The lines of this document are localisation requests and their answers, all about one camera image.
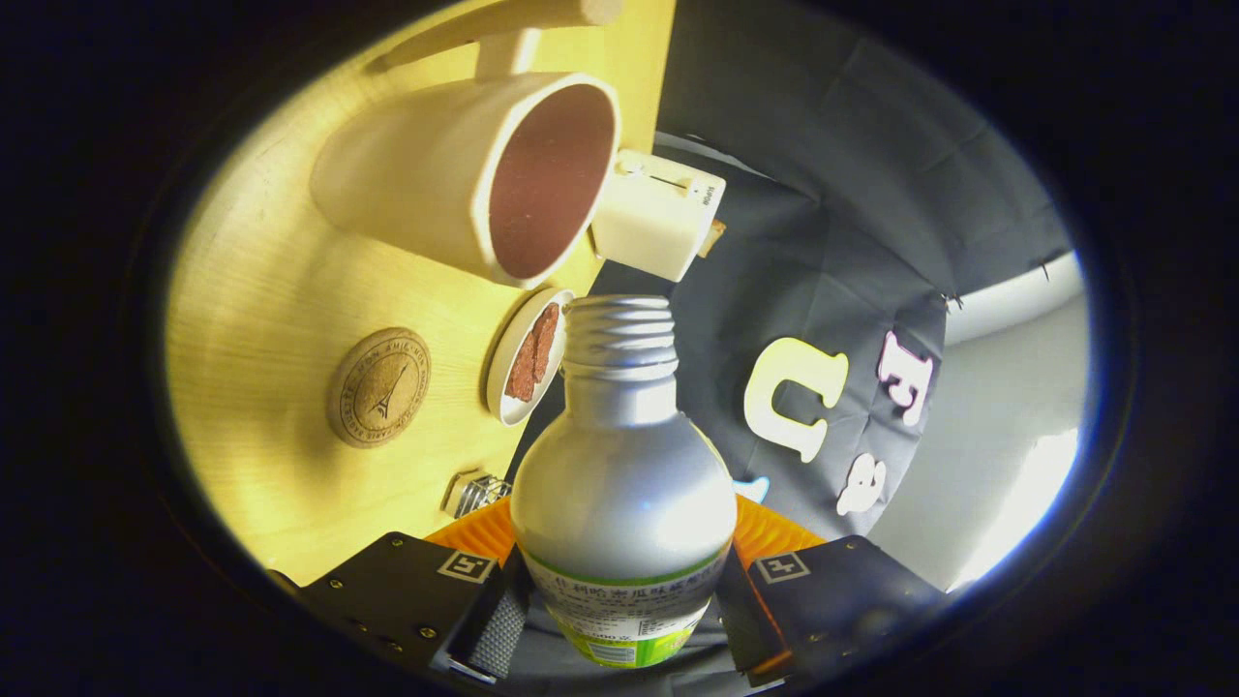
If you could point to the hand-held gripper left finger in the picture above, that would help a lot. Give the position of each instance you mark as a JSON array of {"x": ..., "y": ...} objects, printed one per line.
[{"x": 494, "y": 629}]

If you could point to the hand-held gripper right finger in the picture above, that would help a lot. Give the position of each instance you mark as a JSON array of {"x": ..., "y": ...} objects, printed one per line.
[{"x": 740, "y": 620}]

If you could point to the silver juice bottle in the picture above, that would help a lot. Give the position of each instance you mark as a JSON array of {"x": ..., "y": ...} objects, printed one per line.
[{"x": 619, "y": 494}]

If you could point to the round cork coaster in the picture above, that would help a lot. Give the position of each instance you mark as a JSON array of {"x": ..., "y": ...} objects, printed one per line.
[{"x": 379, "y": 389}]

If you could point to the round white plate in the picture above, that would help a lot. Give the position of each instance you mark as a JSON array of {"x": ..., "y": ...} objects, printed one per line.
[{"x": 503, "y": 402}]

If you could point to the brown meat strips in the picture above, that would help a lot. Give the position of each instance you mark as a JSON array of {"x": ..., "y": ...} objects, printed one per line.
[{"x": 534, "y": 353}]

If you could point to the toast slice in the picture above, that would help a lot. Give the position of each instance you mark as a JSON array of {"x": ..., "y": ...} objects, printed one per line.
[{"x": 714, "y": 239}]

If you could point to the wooden table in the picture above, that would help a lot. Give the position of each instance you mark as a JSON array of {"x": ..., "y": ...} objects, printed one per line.
[{"x": 252, "y": 319}]

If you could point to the black backdrop cloth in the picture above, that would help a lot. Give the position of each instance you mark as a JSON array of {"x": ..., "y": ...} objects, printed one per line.
[{"x": 832, "y": 223}]

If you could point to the white toaster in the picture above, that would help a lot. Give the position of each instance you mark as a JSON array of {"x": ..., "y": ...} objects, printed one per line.
[{"x": 649, "y": 218}]

